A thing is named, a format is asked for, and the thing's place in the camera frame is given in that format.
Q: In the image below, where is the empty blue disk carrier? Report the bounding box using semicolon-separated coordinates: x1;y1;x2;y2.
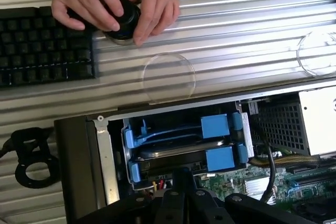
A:
122;112;242;149

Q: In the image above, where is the green motherboard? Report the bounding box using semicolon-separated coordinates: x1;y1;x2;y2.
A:
194;155;336;224

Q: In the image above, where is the silver heat sink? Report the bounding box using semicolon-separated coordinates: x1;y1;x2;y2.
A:
243;178;268;201

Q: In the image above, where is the hard drive in blue caddy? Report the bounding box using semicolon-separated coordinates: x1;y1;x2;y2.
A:
94;111;253;205

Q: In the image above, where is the open PC case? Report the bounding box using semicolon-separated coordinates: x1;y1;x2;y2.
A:
54;79;336;224

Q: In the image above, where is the black graphics card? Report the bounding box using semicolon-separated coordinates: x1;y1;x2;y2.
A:
291;199;336;224

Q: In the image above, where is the clear round plastic disc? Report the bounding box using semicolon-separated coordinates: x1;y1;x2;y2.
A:
142;52;197;104
296;30;336;79

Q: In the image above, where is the silver power supply unit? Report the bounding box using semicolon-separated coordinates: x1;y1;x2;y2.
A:
251;90;336;157

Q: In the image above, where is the black keyboard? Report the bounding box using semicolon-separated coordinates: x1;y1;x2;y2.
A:
0;6;97;88

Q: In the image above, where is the black cable with flat plug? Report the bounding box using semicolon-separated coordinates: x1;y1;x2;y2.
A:
251;124;277;205

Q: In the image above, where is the yellow black wire bundle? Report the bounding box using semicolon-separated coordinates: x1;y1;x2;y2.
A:
248;153;328;169

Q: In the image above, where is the black ring bracket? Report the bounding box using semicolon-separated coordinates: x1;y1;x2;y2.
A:
0;126;60;189

